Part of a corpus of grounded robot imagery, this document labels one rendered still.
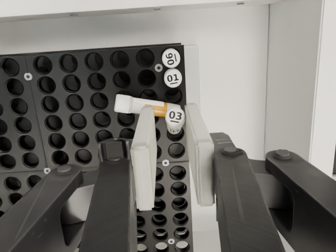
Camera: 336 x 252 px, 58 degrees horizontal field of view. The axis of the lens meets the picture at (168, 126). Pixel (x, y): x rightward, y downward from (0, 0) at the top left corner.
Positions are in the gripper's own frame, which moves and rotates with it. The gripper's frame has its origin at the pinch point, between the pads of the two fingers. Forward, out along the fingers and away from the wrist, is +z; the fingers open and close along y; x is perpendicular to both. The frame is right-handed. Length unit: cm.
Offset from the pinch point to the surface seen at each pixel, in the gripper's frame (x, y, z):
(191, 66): 2.6, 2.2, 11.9
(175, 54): 4.3, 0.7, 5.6
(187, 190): -6.5, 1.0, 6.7
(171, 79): 2.7, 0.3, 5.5
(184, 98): 1.0, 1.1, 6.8
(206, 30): 5.6, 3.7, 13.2
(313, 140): -1.8, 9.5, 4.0
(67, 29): 6.5, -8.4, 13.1
